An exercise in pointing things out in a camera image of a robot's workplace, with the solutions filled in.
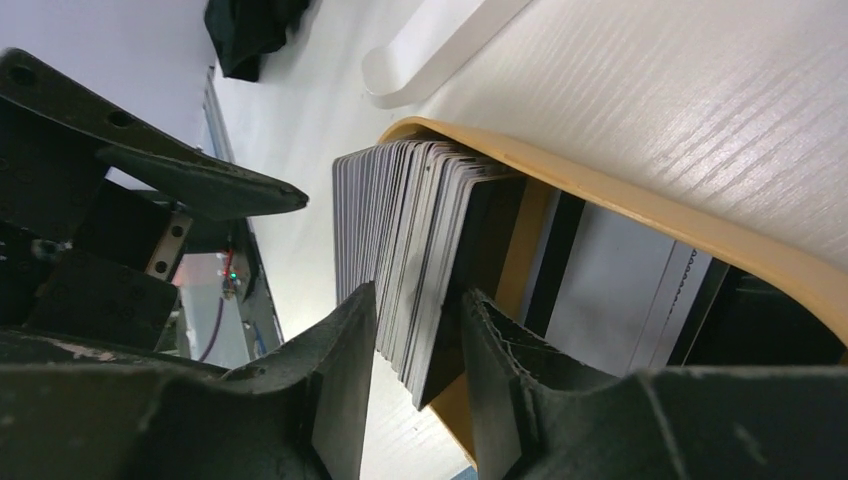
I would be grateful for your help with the white metal clothes rack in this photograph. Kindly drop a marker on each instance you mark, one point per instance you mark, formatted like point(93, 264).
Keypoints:
point(437, 40)

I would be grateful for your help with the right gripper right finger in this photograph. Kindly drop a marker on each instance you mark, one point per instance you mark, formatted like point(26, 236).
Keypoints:
point(537, 413)

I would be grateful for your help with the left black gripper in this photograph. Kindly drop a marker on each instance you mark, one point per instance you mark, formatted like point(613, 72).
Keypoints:
point(82, 256)

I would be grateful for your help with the oval wooden card tray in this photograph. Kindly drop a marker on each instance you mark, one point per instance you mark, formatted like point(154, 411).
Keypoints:
point(816, 285)

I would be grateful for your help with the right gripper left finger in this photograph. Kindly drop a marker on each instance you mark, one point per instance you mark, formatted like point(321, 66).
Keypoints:
point(71, 410)

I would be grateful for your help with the black garment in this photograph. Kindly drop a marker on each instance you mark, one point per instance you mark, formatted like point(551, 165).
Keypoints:
point(242, 32)

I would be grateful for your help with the upright stack of cards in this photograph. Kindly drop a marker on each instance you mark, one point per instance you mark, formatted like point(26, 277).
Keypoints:
point(424, 219)

